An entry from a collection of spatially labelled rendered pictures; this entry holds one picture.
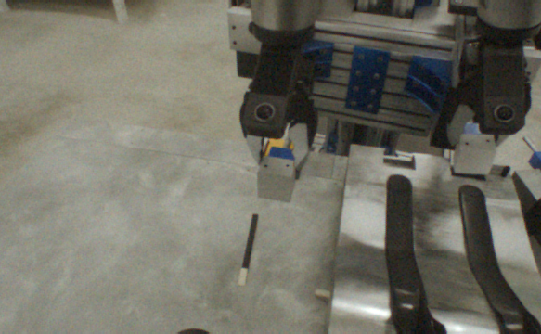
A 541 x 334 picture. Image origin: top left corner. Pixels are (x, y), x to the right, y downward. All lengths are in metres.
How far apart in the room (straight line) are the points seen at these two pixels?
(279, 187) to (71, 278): 0.35
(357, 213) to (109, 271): 0.39
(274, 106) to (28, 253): 0.49
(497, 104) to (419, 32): 0.50
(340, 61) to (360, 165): 0.42
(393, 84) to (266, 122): 0.66
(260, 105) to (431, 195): 0.34
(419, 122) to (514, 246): 0.53
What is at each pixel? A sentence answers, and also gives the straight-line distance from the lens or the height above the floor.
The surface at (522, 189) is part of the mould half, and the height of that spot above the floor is 0.84.
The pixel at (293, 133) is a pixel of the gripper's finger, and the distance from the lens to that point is 0.53.
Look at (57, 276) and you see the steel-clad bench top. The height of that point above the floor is 0.80.
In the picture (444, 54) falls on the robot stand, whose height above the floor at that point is 0.92.
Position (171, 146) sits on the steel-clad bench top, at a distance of 0.86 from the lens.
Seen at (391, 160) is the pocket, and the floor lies 0.87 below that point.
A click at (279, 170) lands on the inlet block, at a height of 0.95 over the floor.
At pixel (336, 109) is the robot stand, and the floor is 0.71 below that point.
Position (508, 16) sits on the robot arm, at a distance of 0.55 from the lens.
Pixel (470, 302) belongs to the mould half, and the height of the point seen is 0.93.
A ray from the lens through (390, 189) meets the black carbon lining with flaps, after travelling 0.66.
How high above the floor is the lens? 1.34
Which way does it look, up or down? 43 degrees down
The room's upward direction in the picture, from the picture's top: straight up
